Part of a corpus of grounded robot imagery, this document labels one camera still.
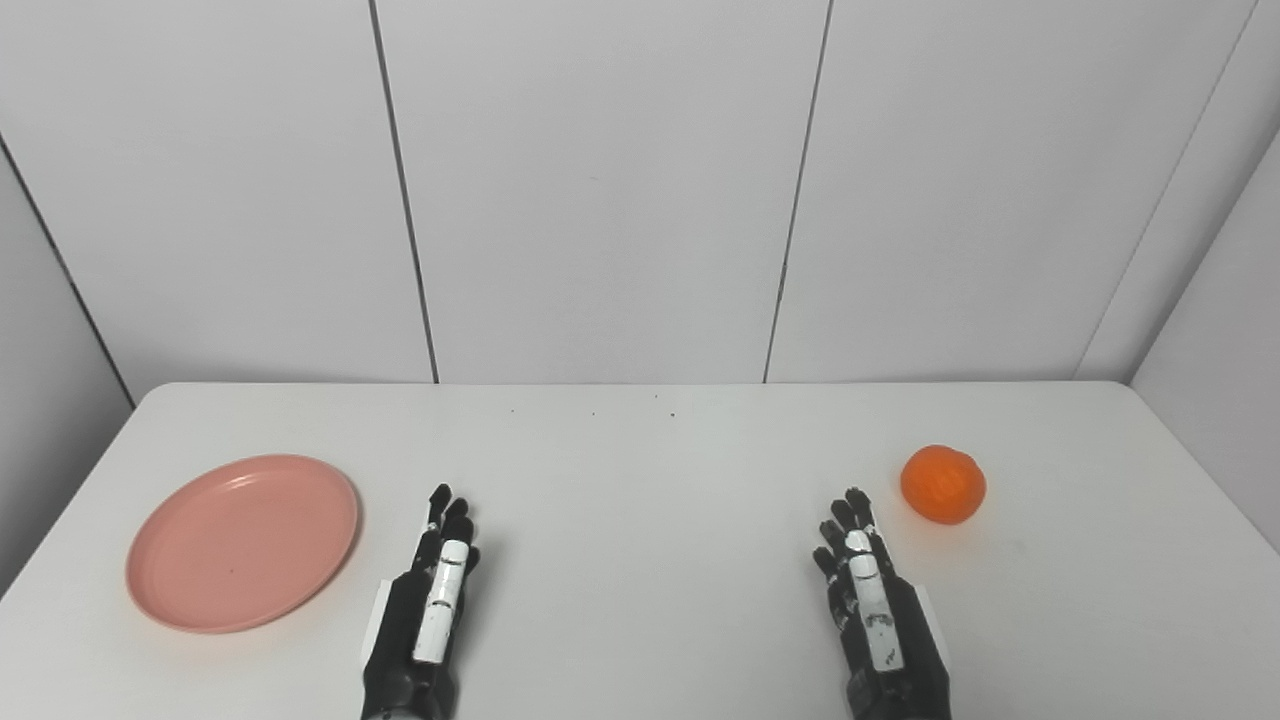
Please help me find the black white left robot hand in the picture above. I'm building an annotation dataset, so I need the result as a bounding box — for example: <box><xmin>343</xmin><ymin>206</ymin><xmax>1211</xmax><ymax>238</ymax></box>
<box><xmin>362</xmin><ymin>484</ymin><xmax>481</xmax><ymax>720</ymax></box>

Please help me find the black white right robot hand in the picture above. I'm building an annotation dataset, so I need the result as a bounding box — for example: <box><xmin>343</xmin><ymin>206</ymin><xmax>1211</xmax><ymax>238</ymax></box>
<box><xmin>812</xmin><ymin>487</ymin><xmax>953</xmax><ymax>720</ymax></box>

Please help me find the orange fruit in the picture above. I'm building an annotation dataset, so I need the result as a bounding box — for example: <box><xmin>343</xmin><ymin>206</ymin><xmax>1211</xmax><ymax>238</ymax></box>
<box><xmin>900</xmin><ymin>445</ymin><xmax>988</xmax><ymax>526</ymax></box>

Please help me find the pink round plate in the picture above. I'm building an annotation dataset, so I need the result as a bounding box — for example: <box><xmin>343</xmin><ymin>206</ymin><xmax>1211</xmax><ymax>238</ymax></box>
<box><xmin>125</xmin><ymin>454</ymin><xmax>361</xmax><ymax>635</ymax></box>

